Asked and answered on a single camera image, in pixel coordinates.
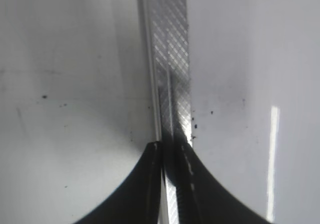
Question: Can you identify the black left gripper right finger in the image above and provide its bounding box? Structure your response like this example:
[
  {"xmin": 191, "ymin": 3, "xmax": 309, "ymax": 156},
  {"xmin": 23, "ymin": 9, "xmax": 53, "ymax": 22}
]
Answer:
[{"xmin": 166, "ymin": 133, "xmax": 268, "ymax": 224}]

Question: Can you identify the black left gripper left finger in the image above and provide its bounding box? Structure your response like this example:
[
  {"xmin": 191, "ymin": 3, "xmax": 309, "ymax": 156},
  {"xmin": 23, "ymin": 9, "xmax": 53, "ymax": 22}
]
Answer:
[{"xmin": 77, "ymin": 142, "xmax": 163, "ymax": 224}]

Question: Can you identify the white magnetic whiteboard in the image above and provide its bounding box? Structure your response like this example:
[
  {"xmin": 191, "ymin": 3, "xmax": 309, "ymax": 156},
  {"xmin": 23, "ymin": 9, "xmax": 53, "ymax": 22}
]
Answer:
[{"xmin": 135, "ymin": 0, "xmax": 320, "ymax": 224}]

